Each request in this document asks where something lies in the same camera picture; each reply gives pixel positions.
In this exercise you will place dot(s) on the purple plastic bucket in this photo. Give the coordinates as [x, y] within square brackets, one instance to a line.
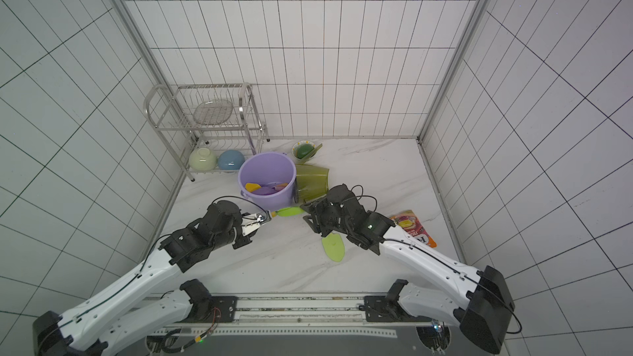
[266, 169]

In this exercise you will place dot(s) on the small floral bowl green inside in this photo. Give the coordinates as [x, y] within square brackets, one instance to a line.
[305, 150]

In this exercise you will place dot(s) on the pale green ceramic bowl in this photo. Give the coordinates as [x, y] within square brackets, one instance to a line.
[203, 159]

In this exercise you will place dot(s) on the light green trowel wooden handle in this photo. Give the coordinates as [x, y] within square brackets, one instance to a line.
[334, 247]

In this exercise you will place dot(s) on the metal base rail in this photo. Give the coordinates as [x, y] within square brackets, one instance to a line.
[348, 314]

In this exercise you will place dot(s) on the olive green watering can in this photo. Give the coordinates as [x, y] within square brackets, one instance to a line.
[312, 182]

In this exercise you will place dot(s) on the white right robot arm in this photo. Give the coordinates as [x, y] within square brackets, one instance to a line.
[445, 277]

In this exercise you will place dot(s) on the glass plate on rack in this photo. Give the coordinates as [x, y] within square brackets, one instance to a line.
[212, 113]

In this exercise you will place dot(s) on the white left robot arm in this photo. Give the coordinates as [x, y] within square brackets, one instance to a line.
[110, 321]

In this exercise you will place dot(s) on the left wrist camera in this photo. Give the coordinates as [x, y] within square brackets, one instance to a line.
[251, 224]

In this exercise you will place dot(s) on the bright green trowel yellow handle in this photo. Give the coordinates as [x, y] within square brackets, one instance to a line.
[288, 212]

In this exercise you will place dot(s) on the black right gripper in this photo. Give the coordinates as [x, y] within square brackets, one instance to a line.
[319, 217]

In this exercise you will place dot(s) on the yellow toy shovel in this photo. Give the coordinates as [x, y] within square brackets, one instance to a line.
[252, 187]

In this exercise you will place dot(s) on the blue ceramic bowl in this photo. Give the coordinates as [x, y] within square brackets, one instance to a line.
[231, 160]

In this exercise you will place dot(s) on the orange snack packet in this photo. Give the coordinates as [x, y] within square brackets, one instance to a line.
[412, 225]

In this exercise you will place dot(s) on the steel dish rack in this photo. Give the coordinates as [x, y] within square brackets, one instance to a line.
[169, 113]

